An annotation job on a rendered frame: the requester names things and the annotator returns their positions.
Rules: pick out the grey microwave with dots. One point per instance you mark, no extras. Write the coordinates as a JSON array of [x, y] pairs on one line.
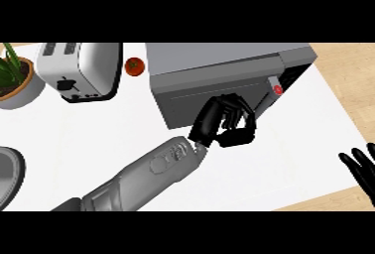
[[214, 82]]

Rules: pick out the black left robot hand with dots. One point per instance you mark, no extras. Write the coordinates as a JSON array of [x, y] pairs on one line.
[[211, 121]]

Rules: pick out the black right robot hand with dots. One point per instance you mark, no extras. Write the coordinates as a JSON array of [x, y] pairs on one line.
[[361, 172]]

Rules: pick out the red tomato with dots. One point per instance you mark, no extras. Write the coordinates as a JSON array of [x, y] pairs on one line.
[[134, 66]]

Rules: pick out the grey round plate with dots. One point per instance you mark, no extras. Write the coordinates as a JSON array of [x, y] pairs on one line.
[[8, 177]]

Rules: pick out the white toaster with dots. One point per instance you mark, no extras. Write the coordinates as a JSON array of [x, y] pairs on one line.
[[79, 71]]

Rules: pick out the potted green plant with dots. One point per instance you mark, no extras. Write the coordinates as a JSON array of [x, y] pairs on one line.
[[13, 82]]

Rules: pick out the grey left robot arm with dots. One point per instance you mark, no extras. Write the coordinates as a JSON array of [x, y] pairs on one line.
[[146, 178]]

